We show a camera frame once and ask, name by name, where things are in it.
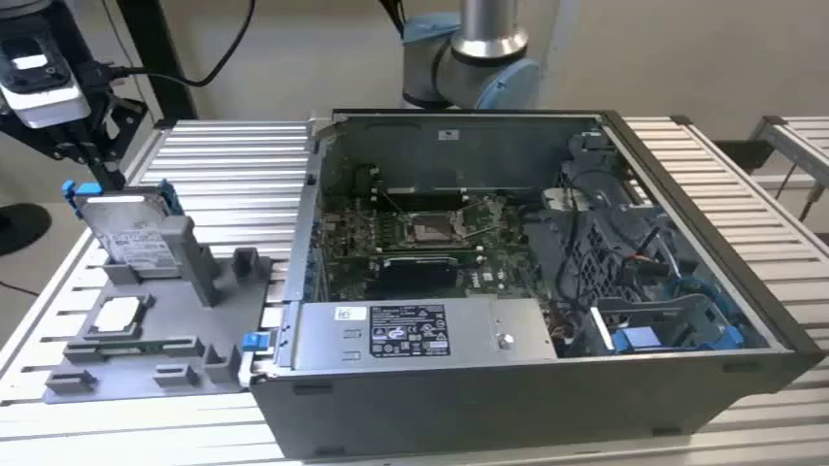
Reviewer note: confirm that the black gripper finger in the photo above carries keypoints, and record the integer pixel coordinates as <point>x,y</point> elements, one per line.
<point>62,143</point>
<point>107,165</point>

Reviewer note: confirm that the hard disk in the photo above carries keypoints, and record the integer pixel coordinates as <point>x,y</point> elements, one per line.
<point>130,228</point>

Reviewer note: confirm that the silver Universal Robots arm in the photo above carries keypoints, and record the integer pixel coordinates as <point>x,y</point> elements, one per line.
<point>480,43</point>

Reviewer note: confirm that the blue empty disk carrier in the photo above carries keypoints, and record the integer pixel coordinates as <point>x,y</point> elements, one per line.
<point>638,337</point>

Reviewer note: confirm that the grey metal disk bay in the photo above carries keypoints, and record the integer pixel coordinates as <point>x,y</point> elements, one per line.
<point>654,310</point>

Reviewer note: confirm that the black round stand base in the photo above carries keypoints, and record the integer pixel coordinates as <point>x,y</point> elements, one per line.
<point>23,228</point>

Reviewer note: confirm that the silver CPU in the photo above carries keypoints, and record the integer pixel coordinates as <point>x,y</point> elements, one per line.
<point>118,314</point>

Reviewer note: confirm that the grey parts rack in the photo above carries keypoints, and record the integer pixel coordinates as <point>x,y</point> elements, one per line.
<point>169,335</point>

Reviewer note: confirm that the green RAM stick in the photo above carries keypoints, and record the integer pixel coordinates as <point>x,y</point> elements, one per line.
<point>150,346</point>

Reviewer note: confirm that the blue case latch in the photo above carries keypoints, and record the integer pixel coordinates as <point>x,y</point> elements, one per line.
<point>254,341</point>

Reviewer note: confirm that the thin metal locking lever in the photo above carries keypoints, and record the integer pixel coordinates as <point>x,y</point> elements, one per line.
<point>394,200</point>

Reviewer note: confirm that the CPU socket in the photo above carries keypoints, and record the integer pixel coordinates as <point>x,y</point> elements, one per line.
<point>430,228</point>

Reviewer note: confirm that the black expansion card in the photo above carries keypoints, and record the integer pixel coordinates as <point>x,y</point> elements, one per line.
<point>418,279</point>

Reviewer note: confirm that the silver power supply unit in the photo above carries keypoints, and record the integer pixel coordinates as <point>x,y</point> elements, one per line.
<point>453,335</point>

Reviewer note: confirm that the green motherboard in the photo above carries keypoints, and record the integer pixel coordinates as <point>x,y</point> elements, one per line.
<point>505,262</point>

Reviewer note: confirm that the dark grey PC case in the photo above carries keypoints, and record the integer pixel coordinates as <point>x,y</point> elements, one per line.
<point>486,417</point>

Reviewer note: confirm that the metal slat side table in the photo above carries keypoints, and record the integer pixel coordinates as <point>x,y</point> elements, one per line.
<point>803,141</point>

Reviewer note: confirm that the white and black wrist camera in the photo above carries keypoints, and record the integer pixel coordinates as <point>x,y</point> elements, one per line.
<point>39,102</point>

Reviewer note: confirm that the black frame post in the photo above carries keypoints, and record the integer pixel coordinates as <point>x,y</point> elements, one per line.
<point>169,63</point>

